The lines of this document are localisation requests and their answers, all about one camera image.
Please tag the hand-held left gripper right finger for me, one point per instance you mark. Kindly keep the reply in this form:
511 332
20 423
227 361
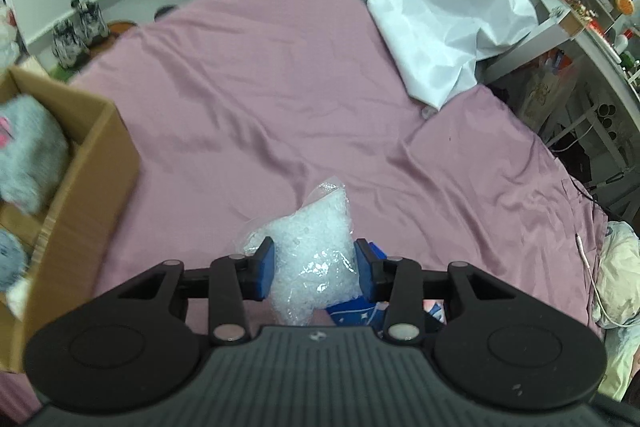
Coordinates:
364 269

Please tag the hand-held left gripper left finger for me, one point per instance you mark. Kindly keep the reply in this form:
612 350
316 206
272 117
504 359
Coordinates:
264 268

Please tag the clear bag of white filling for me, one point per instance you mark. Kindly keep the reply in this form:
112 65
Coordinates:
310 247

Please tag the brown cardboard box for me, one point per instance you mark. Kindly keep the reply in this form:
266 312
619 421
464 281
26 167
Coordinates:
85 217

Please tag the small white bundle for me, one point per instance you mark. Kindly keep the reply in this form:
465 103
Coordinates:
19 299

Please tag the denim fabric pouch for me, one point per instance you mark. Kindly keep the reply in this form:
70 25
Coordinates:
10 257

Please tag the blue printed packet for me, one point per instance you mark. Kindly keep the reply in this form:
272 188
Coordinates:
355 313

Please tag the pink bed sheet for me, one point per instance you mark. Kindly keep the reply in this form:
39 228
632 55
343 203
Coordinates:
300 82

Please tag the brown paper bag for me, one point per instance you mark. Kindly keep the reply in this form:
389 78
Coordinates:
545 94

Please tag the white crumpled cloth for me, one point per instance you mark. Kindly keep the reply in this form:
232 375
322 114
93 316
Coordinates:
622 267

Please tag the grey and pink plush toy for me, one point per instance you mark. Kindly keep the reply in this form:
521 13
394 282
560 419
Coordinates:
30 157

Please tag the white draped sheet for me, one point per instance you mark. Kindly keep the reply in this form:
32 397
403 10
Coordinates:
425 7

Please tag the black slipper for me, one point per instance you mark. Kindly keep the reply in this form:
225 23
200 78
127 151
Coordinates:
165 12

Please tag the brown round object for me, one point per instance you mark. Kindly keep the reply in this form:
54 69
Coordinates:
122 27

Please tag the black and white patterned sneaker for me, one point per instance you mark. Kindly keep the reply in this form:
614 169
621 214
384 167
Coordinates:
90 19
70 44

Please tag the white desk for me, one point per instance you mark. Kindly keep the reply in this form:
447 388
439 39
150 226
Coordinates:
590 52

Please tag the white and red plastic bag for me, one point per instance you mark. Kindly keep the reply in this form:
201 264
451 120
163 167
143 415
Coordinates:
7 37

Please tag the orange round object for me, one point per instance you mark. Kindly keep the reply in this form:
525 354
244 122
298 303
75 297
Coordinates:
624 4

